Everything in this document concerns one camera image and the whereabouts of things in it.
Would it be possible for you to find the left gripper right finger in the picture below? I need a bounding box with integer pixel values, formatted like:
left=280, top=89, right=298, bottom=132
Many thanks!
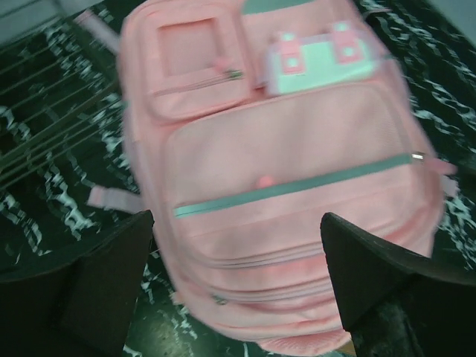
left=321, top=213, right=475, bottom=357

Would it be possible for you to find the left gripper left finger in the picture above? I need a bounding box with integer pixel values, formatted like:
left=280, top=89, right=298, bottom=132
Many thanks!
left=1, top=210, right=154, bottom=356

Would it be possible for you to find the pink student backpack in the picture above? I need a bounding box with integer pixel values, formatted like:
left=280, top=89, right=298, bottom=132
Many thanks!
left=77, top=1, right=457, bottom=356

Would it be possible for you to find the metal wire dish rack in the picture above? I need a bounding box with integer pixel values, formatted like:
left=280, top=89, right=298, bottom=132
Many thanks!
left=1, top=19, right=118, bottom=190

